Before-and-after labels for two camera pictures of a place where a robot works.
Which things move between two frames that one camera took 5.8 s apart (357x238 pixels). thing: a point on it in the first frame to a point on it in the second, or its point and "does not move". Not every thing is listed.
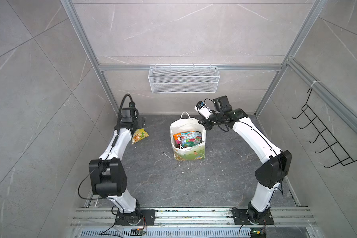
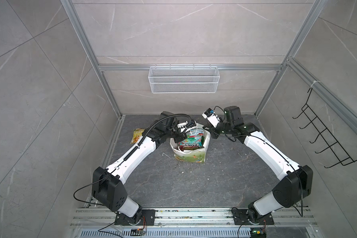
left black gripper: (142, 122) to (181, 138)
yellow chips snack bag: (140, 134) does not move
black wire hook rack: (344, 159) does not move
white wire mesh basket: (184, 80) does not move
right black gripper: (204, 121) to (212, 131)
